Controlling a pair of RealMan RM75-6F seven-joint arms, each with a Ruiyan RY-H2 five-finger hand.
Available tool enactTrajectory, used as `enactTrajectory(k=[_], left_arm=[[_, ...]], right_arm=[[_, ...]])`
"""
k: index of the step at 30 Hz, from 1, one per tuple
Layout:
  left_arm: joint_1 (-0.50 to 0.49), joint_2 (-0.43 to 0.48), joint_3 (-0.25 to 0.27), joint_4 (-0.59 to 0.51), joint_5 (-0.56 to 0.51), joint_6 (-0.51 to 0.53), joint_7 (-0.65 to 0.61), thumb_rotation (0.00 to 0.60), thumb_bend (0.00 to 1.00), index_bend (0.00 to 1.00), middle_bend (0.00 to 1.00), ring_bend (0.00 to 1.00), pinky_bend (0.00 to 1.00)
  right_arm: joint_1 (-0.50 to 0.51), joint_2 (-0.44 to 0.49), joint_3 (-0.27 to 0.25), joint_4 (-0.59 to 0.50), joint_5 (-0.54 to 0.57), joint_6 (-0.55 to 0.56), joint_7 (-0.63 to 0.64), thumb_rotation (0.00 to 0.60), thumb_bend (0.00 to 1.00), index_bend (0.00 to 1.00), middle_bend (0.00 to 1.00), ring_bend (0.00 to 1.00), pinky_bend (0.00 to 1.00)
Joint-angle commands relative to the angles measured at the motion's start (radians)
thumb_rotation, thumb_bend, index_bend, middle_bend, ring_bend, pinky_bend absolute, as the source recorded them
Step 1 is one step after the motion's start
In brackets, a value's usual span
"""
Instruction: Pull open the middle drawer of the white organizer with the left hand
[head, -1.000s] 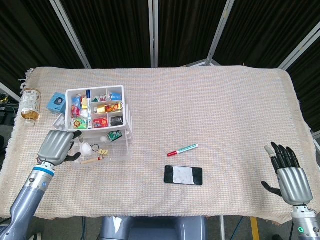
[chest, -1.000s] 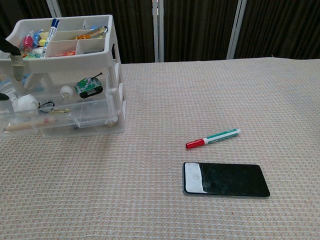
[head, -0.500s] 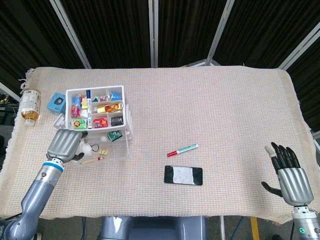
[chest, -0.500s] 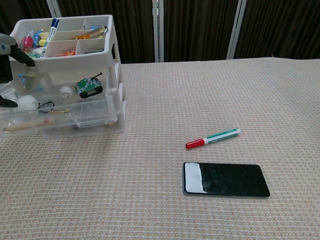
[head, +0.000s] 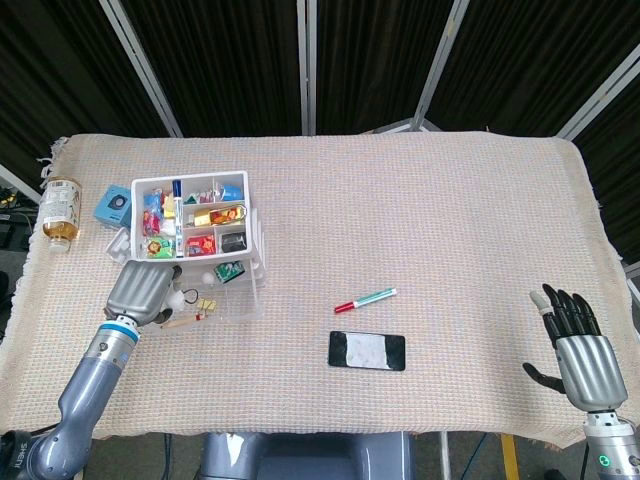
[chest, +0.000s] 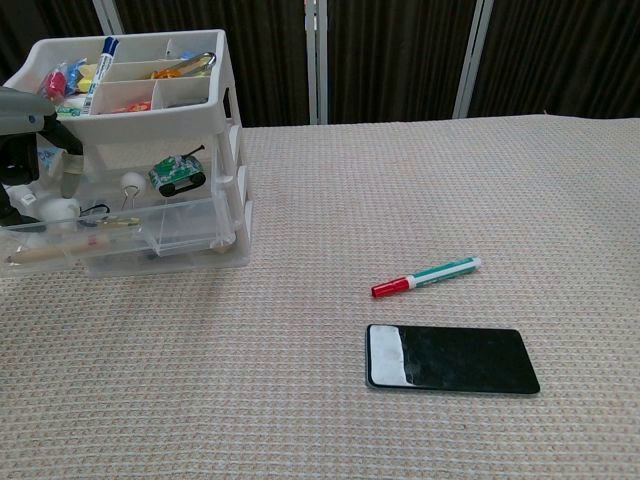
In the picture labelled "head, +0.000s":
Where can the clear plastic drawer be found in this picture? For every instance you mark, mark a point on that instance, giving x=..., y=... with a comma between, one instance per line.
x=240, y=300

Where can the blue yellow packet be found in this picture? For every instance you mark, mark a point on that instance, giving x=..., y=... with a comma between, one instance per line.
x=157, y=202

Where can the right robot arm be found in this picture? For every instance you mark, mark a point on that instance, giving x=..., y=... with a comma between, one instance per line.
x=612, y=450

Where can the small blue box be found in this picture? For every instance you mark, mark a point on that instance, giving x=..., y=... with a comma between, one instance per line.
x=113, y=206

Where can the blue capped white marker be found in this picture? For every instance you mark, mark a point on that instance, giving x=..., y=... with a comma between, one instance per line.
x=177, y=220

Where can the white drawer organizer box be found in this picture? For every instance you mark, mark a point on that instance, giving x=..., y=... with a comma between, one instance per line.
x=215, y=227

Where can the small black box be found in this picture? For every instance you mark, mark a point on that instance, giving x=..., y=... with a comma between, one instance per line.
x=233, y=242

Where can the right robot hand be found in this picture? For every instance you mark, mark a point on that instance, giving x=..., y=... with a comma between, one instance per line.
x=592, y=372

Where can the black smartphone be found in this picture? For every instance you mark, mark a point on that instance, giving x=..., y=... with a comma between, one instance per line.
x=367, y=351

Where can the beige woven tablecloth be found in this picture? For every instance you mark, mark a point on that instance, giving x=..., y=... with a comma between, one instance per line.
x=350, y=225

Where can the red candy packet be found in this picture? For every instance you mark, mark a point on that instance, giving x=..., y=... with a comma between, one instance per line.
x=151, y=223

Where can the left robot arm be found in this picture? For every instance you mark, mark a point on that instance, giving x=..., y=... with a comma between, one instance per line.
x=85, y=395

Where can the grey robot torso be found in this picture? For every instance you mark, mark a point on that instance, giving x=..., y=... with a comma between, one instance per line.
x=310, y=457

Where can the black folding screen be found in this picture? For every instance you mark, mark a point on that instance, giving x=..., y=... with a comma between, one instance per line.
x=225, y=60

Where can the lion print packet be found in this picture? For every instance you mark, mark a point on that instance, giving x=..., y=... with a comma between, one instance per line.
x=160, y=247

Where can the yellow post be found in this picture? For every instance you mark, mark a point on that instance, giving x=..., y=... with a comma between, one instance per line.
x=509, y=457

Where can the metal table leg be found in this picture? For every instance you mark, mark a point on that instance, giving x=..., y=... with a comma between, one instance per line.
x=444, y=457

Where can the red printed packet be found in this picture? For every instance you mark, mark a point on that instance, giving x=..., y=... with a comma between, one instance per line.
x=201, y=246

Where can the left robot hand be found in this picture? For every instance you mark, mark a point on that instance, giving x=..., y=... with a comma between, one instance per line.
x=140, y=292

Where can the wooden pencil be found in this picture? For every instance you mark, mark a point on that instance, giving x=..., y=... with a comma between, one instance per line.
x=185, y=321

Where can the amber tea bottle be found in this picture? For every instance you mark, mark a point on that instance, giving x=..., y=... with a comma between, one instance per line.
x=61, y=205

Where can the white plastic holder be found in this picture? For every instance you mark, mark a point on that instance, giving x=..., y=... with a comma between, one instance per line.
x=119, y=247

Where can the red capped green marker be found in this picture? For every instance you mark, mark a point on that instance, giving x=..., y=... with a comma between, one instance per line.
x=367, y=300

